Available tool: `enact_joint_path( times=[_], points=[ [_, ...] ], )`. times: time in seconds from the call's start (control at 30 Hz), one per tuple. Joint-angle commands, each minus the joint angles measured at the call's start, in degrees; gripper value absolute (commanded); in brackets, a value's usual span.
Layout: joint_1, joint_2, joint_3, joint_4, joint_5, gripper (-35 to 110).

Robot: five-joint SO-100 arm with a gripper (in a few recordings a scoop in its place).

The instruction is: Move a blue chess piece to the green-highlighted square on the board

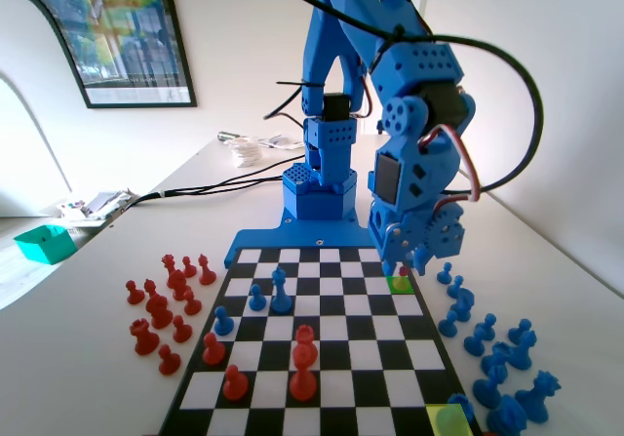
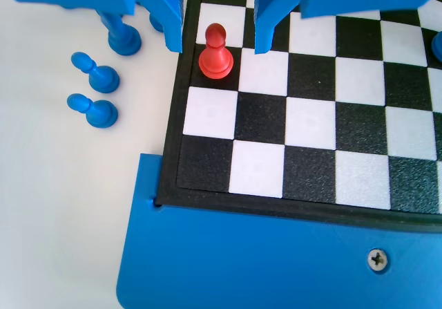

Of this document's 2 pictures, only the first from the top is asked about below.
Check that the blue arm base plate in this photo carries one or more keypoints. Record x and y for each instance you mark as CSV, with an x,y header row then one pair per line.
x,y
292,236

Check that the pile of papers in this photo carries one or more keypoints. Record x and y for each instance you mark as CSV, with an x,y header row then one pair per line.
x,y
97,204

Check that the red tall piece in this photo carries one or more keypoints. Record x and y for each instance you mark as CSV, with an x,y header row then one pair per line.
x,y
305,334

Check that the black framed colourful poster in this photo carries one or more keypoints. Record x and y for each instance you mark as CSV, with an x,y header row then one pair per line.
x,y
127,26

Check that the red chess knight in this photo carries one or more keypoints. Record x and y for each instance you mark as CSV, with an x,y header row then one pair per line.
x,y
159,314
179,285

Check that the printed magazine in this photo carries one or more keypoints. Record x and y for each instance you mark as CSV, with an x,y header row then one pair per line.
x,y
280,142

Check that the white stacked items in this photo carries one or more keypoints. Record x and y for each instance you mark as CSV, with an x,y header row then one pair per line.
x,y
246,155

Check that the teal plastic box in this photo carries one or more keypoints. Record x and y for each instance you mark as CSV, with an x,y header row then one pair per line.
x,y
44,248

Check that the small metal cylinder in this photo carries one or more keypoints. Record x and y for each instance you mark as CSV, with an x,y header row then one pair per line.
x,y
225,135

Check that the blue chess queen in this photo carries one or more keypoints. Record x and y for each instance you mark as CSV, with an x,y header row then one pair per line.
x,y
536,402

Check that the black white chessboard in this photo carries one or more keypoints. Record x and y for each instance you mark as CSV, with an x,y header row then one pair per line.
x,y
341,309

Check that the blue chess pawn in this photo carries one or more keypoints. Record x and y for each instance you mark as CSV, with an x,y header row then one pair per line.
x,y
442,276
447,328
474,345
518,334
489,320
222,326
455,289
256,303

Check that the red pawn bottom centre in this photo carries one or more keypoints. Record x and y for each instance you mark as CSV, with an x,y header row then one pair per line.
x,y
302,384

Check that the tall blue board piece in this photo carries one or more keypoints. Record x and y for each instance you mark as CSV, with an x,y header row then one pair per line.
x,y
281,299

